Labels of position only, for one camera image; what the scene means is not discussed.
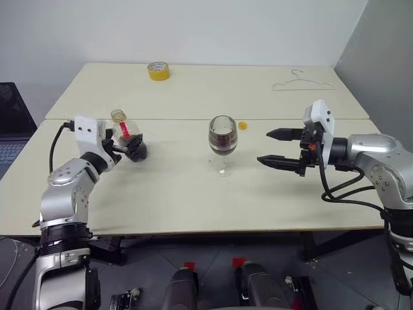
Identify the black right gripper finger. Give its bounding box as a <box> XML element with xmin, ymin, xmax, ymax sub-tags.
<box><xmin>265</xmin><ymin>128</ymin><xmax>305</xmax><ymax>143</ymax></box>
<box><xmin>256</xmin><ymin>154</ymin><xmax>306</xmax><ymax>177</ymax></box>

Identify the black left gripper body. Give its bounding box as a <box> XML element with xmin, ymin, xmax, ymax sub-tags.
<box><xmin>101</xmin><ymin>128</ymin><xmax>129</xmax><ymax>160</ymax></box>

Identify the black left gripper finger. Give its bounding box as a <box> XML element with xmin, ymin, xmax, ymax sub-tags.
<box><xmin>124</xmin><ymin>132</ymin><xmax>145</xmax><ymax>161</ymax></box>

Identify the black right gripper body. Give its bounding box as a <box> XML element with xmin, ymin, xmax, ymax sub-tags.
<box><xmin>298</xmin><ymin>121</ymin><xmax>325</xmax><ymax>177</ymax></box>

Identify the clear bottle with red label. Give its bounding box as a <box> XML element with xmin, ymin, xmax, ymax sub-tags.
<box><xmin>110</xmin><ymin>108</ymin><xmax>151</xmax><ymax>163</ymax></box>

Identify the clear wine glass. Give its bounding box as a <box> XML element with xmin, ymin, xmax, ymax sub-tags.
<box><xmin>208</xmin><ymin>114</ymin><xmax>238</xmax><ymax>178</ymax></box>

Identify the yellow tape roll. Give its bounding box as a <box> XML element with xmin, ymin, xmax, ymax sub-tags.
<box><xmin>147</xmin><ymin>61</ymin><xmax>171</xmax><ymax>82</ymax></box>

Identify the dark laptop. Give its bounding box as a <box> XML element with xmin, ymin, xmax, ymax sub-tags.
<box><xmin>0</xmin><ymin>81</ymin><xmax>38</xmax><ymax>176</ymax></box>

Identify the dark rounded shape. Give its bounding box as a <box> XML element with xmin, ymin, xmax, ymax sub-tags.
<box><xmin>235</xmin><ymin>261</ymin><xmax>285</xmax><ymax>310</ymax></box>
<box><xmin>161</xmin><ymin>267</ymin><xmax>199</xmax><ymax>310</ymax></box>

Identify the black clamp with white knob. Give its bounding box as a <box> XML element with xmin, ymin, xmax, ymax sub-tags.
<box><xmin>110</xmin><ymin>287</ymin><xmax>143</xmax><ymax>310</ymax></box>
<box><xmin>285</xmin><ymin>275</ymin><xmax>312</xmax><ymax>310</ymax></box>

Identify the dark round floor plate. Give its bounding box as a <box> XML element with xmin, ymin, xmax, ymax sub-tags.
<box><xmin>0</xmin><ymin>237</ymin><xmax>38</xmax><ymax>292</ymax></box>

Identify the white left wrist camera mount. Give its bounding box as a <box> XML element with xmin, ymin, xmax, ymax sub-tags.
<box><xmin>73</xmin><ymin>115</ymin><xmax>114</xmax><ymax>164</ymax></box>

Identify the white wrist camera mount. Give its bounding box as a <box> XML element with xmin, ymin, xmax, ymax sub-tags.
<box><xmin>73</xmin><ymin>115</ymin><xmax>114</xmax><ymax>164</ymax></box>
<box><xmin>303</xmin><ymin>99</ymin><xmax>336</xmax><ymax>169</ymax></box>

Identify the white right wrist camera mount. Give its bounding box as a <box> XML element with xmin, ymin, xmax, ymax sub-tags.
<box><xmin>303</xmin><ymin>99</ymin><xmax>336</xmax><ymax>169</ymax></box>

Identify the white wire clothes hanger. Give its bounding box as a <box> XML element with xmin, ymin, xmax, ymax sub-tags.
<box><xmin>272</xmin><ymin>68</ymin><xmax>337</xmax><ymax>92</ymax></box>

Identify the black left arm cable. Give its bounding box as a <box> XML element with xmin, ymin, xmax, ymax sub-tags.
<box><xmin>5</xmin><ymin>119</ymin><xmax>77</xmax><ymax>310</ymax></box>

